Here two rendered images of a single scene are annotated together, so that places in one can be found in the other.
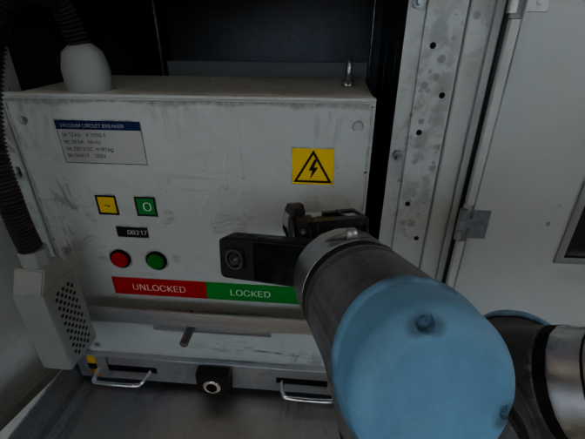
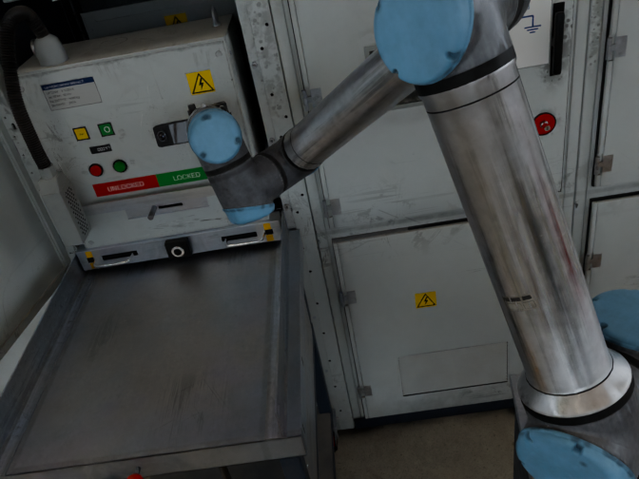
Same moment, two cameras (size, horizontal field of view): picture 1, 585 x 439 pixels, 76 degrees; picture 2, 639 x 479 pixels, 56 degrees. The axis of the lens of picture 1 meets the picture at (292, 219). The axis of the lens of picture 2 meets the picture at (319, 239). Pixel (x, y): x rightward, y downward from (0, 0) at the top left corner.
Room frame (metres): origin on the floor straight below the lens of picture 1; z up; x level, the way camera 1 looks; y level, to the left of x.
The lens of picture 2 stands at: (-0.87, -0.20, 1.72)
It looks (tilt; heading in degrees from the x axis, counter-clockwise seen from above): 34 degrees down; 359
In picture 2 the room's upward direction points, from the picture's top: 11 degrees counter-clockwise
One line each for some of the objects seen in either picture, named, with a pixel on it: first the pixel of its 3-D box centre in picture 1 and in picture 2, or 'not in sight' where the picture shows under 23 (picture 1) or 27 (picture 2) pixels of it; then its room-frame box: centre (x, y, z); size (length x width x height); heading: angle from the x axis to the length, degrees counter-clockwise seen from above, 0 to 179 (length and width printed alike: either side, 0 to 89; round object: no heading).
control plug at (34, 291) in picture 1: (57, 309); (65, 206); (0.44, 0.36, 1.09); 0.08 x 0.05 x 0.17; 175
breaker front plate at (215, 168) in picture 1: (201, 259); (148, 158); (0.49, 0.14, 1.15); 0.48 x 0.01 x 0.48; 85
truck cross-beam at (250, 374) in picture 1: (218, 364); (181, 240); (0.50, 0.14, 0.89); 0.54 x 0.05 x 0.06; 85
